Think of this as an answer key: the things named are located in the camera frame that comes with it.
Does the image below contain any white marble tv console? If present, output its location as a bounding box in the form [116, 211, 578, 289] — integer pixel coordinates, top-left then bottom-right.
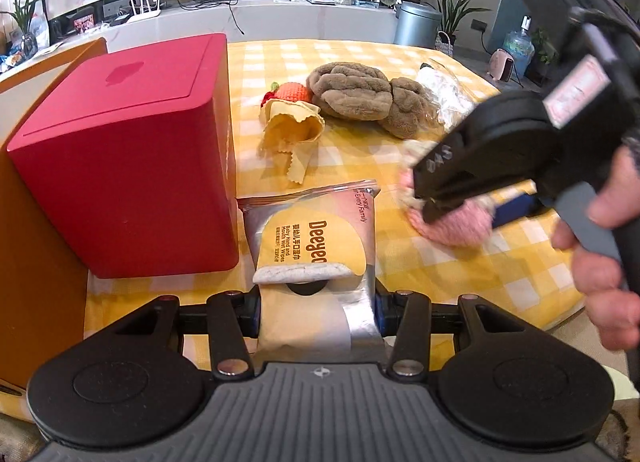
[0, 0, 402, 79]

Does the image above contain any potted floor plant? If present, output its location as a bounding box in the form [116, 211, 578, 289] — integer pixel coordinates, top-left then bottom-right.
[420, 0, 490, 38]

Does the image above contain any yellow microfiber cloth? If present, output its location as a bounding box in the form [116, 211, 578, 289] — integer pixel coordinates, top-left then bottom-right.
[259, 98, 326, 185]

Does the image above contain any orange crochet fruit toy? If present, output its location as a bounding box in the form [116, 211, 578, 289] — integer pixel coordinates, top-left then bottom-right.
[260, 82, 312, 108]

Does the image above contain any orange cardboard storage box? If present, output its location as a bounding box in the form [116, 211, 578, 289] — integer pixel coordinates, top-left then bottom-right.
[0, 38, 107, 396]

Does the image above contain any silver wet wipes pack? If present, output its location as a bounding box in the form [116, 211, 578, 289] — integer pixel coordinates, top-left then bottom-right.
[239, 179, 386, 364]

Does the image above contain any grey metal trash can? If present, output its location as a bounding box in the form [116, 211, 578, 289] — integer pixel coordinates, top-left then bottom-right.
[394, 2, 442, 48]

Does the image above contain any yellow checkered tablecloth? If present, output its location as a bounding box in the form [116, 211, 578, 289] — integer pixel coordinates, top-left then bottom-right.
[66, 40, 582, 338]

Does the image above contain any clear plastic bag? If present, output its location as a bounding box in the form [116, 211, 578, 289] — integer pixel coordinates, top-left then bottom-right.
[414, 61, 476, 130]

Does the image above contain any green plant in glass vase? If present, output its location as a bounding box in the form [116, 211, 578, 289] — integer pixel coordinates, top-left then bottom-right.
[1, 0, 40, 59]

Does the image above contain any brown plush knot toy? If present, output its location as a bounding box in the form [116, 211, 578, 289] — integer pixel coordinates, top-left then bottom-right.
[306, 62, 440, 140]

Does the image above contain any pink small heater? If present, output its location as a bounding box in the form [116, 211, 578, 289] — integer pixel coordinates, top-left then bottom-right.
[488, 48, 514, 83]

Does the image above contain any blue water jug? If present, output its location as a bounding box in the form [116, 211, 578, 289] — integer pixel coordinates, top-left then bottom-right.
[502, 16, 535, 80]

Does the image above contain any red cube box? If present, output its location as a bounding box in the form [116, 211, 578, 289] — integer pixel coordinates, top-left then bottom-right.
[8, 33, 239, 278]

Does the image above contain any person's right hand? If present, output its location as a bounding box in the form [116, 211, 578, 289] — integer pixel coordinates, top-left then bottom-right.
[551, 146, 639, 352]

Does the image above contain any woven small basket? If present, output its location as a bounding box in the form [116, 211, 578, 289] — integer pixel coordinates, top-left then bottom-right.
[435, 31, 454, 57]

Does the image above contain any white wifi router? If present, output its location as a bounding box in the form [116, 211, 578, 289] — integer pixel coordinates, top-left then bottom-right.
[127, 0, 162, 23]

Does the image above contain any bear shaped loofah sponge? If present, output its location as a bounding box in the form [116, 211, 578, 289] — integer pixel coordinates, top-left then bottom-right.
[397, 138, 497, 213]

